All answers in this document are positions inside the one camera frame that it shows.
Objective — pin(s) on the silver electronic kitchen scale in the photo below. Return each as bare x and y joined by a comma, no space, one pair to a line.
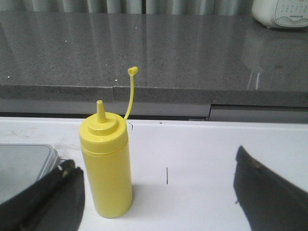
21,165

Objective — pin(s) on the white appliance on counter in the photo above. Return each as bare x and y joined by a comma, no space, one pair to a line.
281,13

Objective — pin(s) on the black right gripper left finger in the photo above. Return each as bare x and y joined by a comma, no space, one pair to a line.
54,203

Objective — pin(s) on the grey stone counter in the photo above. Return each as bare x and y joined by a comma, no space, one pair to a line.
213,68

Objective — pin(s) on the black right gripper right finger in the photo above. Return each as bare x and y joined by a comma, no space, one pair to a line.
269,202

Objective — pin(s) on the yellow squeeze bottle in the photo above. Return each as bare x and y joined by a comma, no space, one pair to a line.
104,144

